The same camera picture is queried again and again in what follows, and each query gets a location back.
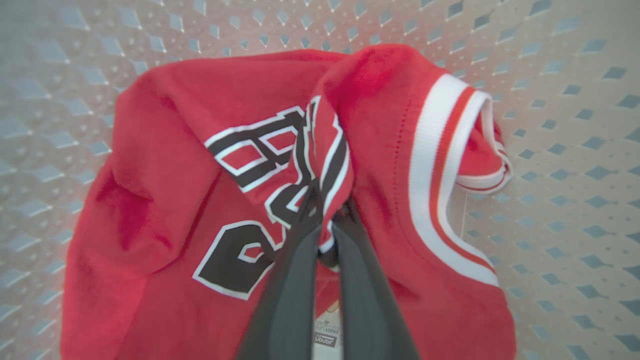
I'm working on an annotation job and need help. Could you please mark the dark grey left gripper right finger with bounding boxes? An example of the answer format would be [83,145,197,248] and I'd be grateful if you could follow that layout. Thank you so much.
[330,197,422,360]

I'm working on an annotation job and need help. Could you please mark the beige perforated laundry basket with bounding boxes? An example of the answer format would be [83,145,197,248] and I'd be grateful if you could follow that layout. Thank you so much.
[0,0,640,360]

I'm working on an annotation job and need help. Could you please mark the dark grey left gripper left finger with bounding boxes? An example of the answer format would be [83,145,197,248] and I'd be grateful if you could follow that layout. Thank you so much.
[234,197,323,360]

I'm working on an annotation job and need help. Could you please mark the red basketball jersey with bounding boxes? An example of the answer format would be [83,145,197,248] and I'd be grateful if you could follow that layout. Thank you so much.
[59,43,517,360]

